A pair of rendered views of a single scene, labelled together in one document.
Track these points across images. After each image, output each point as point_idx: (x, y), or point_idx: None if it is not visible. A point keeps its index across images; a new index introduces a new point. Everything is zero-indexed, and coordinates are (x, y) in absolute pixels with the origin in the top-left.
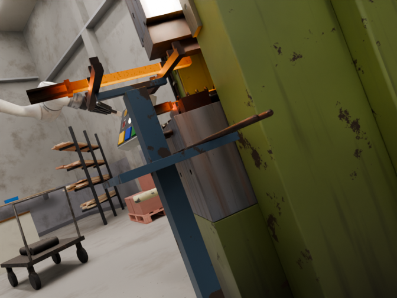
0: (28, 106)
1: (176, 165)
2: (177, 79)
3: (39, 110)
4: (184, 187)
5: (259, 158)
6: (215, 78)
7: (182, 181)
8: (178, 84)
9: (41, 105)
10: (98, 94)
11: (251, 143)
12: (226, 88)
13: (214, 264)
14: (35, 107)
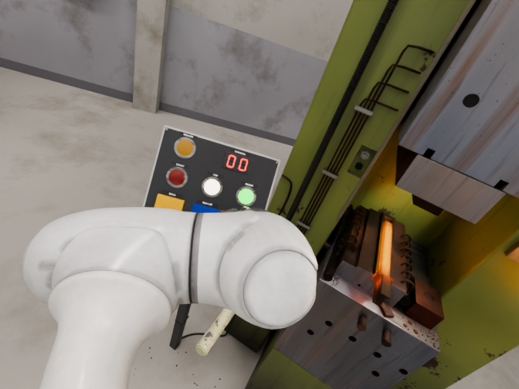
0: (123, 351)
1: (309, 320)
2: (343, 178)
3: (160, 329)
4: (293, 335)
5: (433, 367)
6: (464, 295)
7: (303, 335)
8: (335, 182)
9: (173, 302)
10: None
11: (437, 356)
12: (473, 318)
13: (267, 384)
14: (148, 327)
